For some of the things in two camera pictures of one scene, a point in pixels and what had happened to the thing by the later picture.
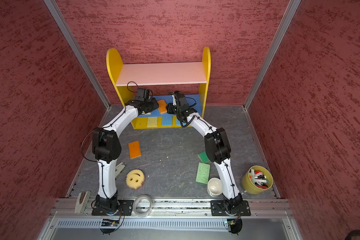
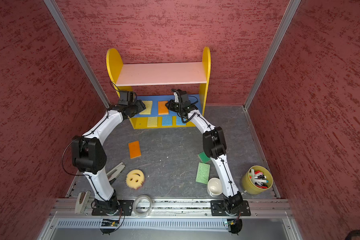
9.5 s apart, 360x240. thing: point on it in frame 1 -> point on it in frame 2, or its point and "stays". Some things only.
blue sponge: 178,122 stays
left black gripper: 155,105 -> 141,107
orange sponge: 162,105 stays
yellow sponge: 152,121 stays
